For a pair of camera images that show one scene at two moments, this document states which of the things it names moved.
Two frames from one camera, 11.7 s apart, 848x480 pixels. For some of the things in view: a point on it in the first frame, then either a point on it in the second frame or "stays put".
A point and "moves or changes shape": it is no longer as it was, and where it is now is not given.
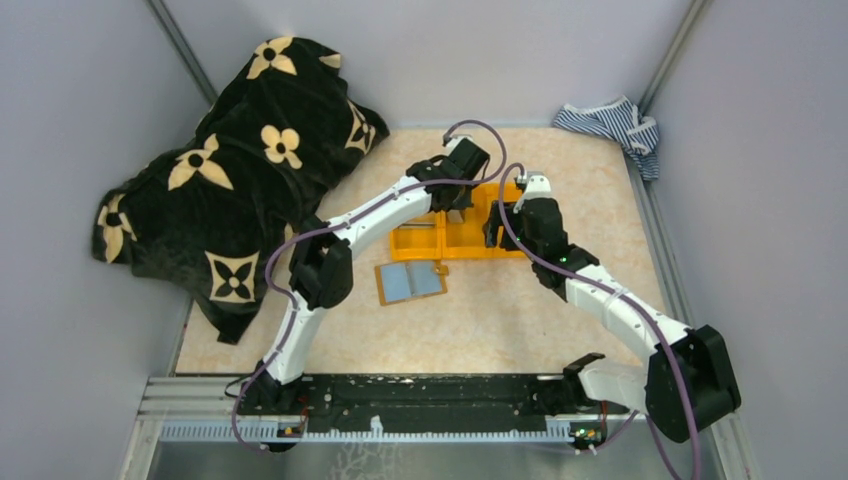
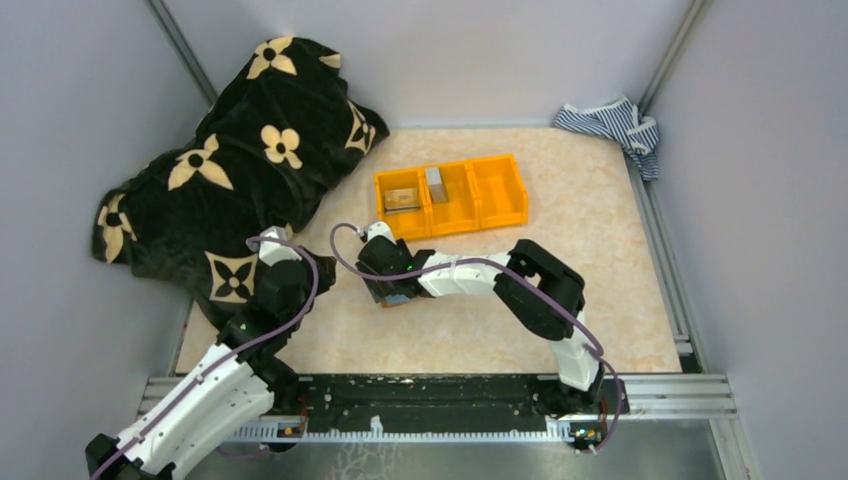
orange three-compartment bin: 437,237 moves or changes shape
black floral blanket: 268,149 stays put
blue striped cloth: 624,121 stays put
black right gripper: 501,223 → 382,279
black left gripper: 452,196 → 317,277
